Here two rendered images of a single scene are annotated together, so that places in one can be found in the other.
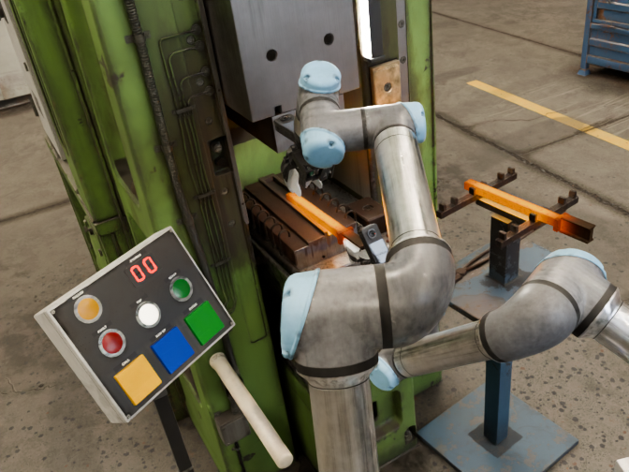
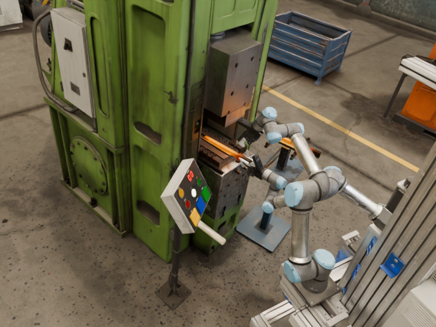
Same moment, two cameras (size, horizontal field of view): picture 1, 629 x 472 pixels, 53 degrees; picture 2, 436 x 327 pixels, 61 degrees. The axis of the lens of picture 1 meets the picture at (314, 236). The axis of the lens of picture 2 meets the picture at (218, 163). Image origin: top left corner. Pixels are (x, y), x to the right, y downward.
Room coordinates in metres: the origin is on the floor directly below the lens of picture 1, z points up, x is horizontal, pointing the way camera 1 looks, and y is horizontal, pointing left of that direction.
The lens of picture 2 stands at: (-0.31, 1.01, 2.58)
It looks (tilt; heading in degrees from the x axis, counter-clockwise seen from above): 39 degrees down; 331
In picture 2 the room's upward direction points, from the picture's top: 8 degrees clockwise
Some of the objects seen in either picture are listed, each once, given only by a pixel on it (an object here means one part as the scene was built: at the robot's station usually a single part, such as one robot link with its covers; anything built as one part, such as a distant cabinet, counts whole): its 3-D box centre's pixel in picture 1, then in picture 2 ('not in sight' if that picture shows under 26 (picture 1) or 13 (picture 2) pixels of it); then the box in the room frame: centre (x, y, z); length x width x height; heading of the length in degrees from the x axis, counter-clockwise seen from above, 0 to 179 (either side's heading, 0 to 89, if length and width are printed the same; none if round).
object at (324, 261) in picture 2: not in sight; (320, 263); (0.49, -0.13, 0.98); 0.13 x 0.12 x 0.14; 86
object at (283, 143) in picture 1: (272, 101); (211, 102); (1.65, 0.06, 1.32); 0.42 x 0.20 x 0.10; 25
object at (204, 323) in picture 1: (203, 322); (205, 194); (1.14, 0.28, 1.01); 0.07 x 0.05 x 0.07; 140
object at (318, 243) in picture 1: (291, 214); (206, 145); (1.65, 0.06, 0.96); 0.42 x 0.20 x 0.09; 25
